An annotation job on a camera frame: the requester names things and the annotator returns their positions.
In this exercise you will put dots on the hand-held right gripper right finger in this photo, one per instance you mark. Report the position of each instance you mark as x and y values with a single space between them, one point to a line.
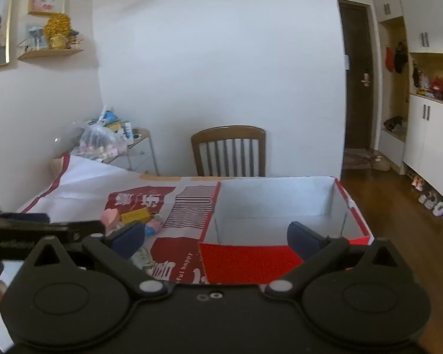
301 238

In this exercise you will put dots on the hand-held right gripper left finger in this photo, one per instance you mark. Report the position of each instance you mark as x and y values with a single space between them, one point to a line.
127 239

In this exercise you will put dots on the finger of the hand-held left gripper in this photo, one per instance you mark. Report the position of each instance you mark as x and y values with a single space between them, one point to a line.
85 226

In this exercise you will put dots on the mint green correction tape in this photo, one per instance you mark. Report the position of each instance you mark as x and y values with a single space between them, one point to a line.
142 257

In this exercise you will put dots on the small yellow box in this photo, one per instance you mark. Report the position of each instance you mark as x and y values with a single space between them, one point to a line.
136 215

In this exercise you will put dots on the pink plastic bowl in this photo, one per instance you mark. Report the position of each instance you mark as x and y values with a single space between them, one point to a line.
110 218

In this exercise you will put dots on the pink pig figurine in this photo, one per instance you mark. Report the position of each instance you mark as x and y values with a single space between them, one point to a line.
153 225

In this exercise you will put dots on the red cardboard box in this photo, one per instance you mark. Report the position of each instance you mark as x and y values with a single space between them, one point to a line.
243 261

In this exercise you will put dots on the red white printed tablecloth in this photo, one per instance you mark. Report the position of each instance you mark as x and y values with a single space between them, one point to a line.
96 180

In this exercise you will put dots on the white drawer cabinet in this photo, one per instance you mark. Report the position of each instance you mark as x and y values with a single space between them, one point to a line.
140 155

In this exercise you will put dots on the clear plastic bag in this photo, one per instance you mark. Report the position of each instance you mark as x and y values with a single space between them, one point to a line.
99 138

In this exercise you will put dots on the patterned door mat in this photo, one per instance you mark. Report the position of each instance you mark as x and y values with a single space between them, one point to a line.
356 159

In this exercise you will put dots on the brown wooden chair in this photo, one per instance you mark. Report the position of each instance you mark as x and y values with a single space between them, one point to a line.
227 132

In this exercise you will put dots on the black shoes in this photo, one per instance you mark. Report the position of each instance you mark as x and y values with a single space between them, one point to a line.
393 122

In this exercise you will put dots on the dark brown door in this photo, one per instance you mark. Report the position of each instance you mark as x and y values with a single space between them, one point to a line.
356 81

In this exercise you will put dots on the silver door lock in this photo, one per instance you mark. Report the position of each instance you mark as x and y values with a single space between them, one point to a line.
365 76

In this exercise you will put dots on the small photo card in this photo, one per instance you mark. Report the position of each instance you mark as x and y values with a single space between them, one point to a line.
34 37

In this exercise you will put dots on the gold tree ornament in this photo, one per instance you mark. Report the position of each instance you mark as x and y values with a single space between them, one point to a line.
57 29

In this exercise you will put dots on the red hanging bag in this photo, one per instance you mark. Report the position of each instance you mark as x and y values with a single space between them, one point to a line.
390 59

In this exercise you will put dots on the black hanging bag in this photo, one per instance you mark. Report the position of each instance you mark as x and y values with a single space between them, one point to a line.
401 58

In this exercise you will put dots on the white wall cabinet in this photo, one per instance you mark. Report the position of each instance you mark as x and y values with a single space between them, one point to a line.
428 136

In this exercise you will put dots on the wooden wall shelf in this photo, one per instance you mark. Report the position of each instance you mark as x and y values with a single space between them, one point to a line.
50 54

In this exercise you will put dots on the white wall switch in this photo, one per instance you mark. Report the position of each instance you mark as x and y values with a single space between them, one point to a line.
347 62

